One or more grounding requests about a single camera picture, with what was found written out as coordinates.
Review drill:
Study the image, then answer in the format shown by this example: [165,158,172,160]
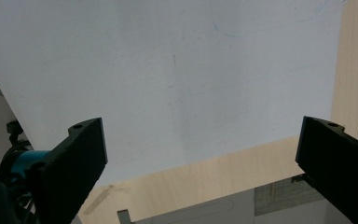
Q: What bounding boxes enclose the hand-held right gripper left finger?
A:
[27,117,109,224]

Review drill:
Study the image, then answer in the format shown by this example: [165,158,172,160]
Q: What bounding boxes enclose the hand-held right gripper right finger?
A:
[295,116,358,224]

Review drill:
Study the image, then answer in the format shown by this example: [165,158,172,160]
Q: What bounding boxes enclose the clear tape strip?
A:
[83,184,117,216]

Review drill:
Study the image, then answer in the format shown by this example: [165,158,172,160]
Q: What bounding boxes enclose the white paper sheet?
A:
[0,0,347,189]

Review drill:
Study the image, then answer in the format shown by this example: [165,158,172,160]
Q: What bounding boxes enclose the black and blue clamp mount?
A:
[0,119,51,188]

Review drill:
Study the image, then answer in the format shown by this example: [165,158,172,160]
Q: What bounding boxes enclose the grey metal bracket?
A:
[117,209,135,224]

